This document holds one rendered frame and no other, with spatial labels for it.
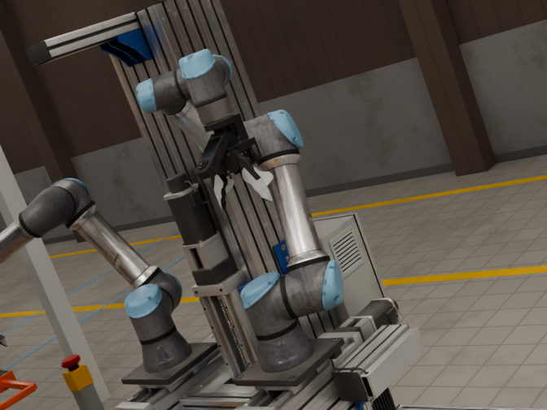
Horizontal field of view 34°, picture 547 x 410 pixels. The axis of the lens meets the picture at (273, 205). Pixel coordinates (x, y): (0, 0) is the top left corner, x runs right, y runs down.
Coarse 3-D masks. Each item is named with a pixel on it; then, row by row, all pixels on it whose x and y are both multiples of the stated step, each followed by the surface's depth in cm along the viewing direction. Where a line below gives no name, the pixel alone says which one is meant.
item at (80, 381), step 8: (80, 368) 309; (64, 376) 310; (72, 376) 306; (80, 376) 308; (88, 376) 310; (72, 384) 308; (80, 384) 308; (88, 384) 310; (72, 392) 312; (80, 392) 308; (88, 392) 310; (96, 392) 312; (80, 400) 310; (88, 400) 310; (96, 400) 312; (80, 408) 313; (88, 408) 309; (96, 408) 312
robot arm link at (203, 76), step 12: (180, 60) 190; (192, 60) 188; (204, 60) 188; (192, 72) 188; (204, 72) 188; (216, 72) 190; (192, 84) 189; (204, 84) 188; (216, 84) 189; (192, 96) 191; (204, 96) 189; (216, 96) 189
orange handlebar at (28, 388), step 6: (6, 384) 292; (12, 384) 288; (18, 384) 285; (24, 384) 282; (30, 384) 280; (24, 390) 276; (30, 390) 277; (12, 396) 274; (18, 396) 275; (24, 396) 276; (6, 402) 272; (12, 402) 273; (0, 408) 270; (6, 408) 272
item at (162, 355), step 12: (168, 336) 264; (180, 336) 268; (144, 348) 265; (156, 348) 263; (168, 348) 263; (180, 348) 265; (144, 360) 266; (156, 360) 263; (168, 360) 262; (180, 360) 264; (156, 372) 264
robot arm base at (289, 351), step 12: (264, 336) 230; (276, 336) 229; (288, 336) 230; (300, 336) 232; (264, 348) 231; (276, 348) 229; (288, 348) 229; (300, 348) 230; (312, 348) 233; (264, 360) 232; (276, 360) 229; (288, 360) 229; (300, 360) 230; (276, 372) 230
